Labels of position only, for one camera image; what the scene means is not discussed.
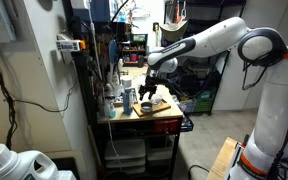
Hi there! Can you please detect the white orange wall device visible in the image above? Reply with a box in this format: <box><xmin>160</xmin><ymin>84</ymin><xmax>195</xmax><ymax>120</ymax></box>
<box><xmin>56</xmin><ymin>34</ymin><xmax>86</xmax><ymax>52</ymax></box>

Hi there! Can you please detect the wooden cutting board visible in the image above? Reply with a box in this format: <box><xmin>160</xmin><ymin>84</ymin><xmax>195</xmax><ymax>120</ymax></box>
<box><xmin>133</xmin><ymin>102</ymin><xmax>171</xmax><ymax>117</ymax></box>

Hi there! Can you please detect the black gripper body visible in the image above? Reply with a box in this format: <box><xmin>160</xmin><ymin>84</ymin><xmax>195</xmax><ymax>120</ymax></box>
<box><xmin>138</xmin><ymin>68</ymin><xmax>168</xmax><ymax>100</ymax></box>

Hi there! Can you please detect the green plastic crate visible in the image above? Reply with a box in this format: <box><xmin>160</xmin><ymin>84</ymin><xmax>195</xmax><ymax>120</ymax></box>
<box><xmin>194</xmin><ymin>90</ymin><xmax>214</xmax><ymax>112</ymax></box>

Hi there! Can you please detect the small blue bottle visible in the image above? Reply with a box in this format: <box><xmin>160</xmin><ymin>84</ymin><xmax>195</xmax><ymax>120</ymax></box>
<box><xmin>109</xmin><ymin>101</ymin><xmax>116</xmax><ymax>118</ymax></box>

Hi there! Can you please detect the red toolbox drawer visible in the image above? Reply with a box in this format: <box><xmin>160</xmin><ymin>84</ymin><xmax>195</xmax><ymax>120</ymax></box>
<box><xmin>154</xmin><ymin>120</ymin><xmax>179</xmax><ymax>133</ymax></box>

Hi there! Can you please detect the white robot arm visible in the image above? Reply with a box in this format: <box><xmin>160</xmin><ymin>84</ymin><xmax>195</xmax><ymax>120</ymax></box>
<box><xmin>147</xmin><ymin>17</ymin><xmax>288</xmax><ymax>180</ymax></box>

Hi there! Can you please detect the white plastic storage bin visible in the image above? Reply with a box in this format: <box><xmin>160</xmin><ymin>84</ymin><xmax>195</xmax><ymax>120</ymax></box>
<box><xmin>104</xmin><ymin>139</ymin><xmax>146</xmax><ymax>160</ymax></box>

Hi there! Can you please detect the silver metal tin can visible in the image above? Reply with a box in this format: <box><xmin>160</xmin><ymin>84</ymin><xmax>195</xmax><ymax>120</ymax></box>
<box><xmin>141</xmin><ymin>102</ymin><xmax>152</xmax><ymax>113</ymax></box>

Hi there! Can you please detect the glass lunchbox container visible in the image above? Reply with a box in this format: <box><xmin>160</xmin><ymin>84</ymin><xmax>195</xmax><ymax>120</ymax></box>
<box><xmin>151</xmin><ymin>94</ymin><xmax>162</xmax><ymax>105</ymax></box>

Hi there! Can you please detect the white detergent jug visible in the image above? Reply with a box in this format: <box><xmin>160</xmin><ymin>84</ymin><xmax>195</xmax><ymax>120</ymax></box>
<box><xmin>0</xmin><ymin>143</ymin><xmax>77</xmax><ymax>180</ymax></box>

